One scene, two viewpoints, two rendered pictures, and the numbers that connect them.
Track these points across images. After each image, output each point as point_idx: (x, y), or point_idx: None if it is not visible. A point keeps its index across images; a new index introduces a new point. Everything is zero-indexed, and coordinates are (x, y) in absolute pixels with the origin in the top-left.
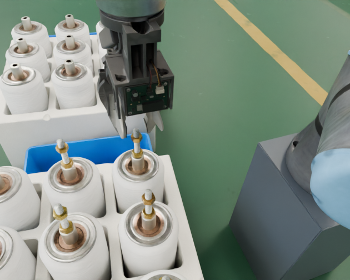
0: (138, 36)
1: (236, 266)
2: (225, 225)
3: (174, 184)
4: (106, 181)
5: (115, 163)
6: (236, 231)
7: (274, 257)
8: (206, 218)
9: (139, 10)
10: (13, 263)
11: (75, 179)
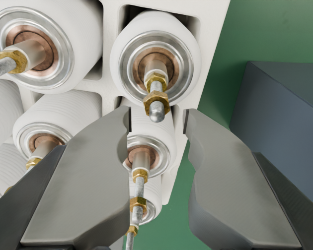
0: None
1: (223, 101)
2: (243, 61)
3: (205, 65)
4: (108, 21)
5: (117, 48)
6: (247, 79)
7: (251, 147)
8: (230, 44)
9: None
10: None
11: (44, 64)
